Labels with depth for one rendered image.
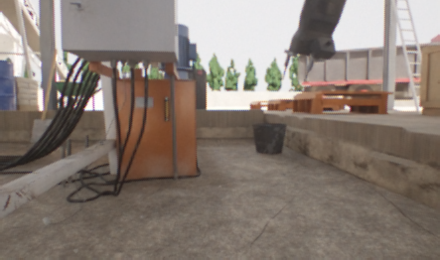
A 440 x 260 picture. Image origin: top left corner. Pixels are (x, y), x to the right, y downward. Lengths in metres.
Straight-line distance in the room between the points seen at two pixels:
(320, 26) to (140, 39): 0.63
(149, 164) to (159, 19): 0.86
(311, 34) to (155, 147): 1.14
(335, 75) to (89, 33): 8.45
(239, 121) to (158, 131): 1.97
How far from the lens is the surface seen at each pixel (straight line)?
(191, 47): 1.70
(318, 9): 0.47
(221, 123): 3.17
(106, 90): 1.57
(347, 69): 8.91
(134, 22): 0.92
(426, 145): 1.36
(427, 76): 3.49
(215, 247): 0.80
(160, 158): 1.43
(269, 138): 2.08
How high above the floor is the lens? 0.45
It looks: 4 degrees down
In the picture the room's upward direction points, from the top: straight up
